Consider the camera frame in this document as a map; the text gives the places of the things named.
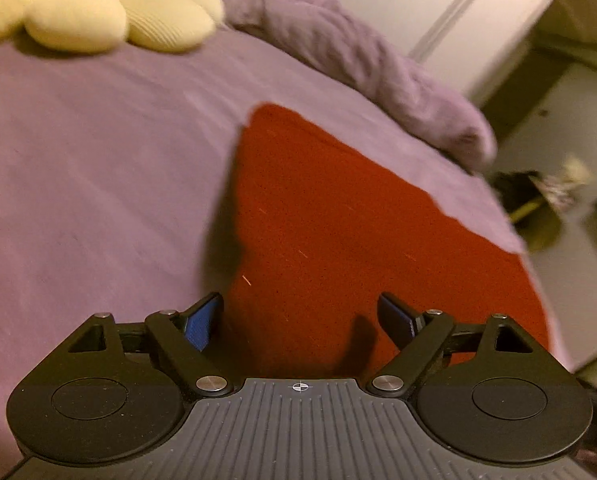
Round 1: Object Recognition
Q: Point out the purple fleece blanket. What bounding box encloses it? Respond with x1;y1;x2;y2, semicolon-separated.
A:
0;25;579;476

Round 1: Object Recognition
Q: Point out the cream flower-shaped pillow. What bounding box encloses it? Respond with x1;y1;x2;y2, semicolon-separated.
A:
0;0;225;55

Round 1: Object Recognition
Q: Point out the red knit cardigan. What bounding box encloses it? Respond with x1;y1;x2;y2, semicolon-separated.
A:
226;102;553;378

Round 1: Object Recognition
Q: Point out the dark clutter on floor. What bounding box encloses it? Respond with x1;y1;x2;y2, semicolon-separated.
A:
491;155;595;226

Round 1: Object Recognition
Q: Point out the purple crumpled duvet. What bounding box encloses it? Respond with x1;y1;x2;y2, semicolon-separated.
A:
203;0;499;173

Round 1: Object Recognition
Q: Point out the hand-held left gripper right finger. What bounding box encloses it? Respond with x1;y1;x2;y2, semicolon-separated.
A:
367;292;554;399

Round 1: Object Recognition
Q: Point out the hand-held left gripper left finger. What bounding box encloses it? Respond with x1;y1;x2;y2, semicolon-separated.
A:
62;292;234;397

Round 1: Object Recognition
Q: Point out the white wardrobe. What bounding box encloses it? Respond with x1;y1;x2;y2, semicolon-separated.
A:
308;0;576;106

